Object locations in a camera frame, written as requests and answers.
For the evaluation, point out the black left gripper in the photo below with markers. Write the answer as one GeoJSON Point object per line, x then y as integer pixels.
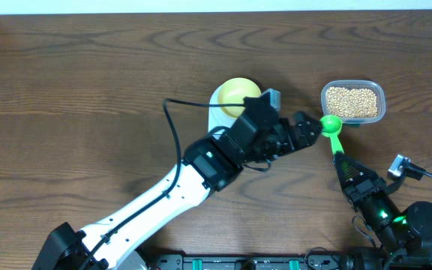
{"type": "Point", "coordinates": [283, 143]}

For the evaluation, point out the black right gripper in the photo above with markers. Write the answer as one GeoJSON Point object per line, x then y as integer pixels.
{"type": "Point", "coordinates": [364, 184]}

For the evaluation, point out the green plastic scoop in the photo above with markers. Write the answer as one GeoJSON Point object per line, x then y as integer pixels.
{"type": "Point", "coordinates": [331, 128]}

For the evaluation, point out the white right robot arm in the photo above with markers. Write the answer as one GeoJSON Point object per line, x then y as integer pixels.
{"type": "Point", "coordinates": [405, 236]}

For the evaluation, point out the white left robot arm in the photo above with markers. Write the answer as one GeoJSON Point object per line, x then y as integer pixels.
{"type": "Point", "coordinates": [210, 164]}

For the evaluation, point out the yellow plastic bowl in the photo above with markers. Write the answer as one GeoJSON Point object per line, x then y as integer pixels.
{"type": "Point", "coordinates": [246, 89]}

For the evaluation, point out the white digital kitchen scale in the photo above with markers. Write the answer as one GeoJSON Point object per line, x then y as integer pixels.
{"type": "Point", "coordinates": [219, 116]}

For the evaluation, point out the clear container of soybeans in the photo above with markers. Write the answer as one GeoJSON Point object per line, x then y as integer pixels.
{"type": "Point", "coordinates": [354, 101]}

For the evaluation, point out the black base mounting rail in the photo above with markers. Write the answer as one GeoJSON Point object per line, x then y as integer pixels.
{"type": "Point", "coordinates": [312, 261]}

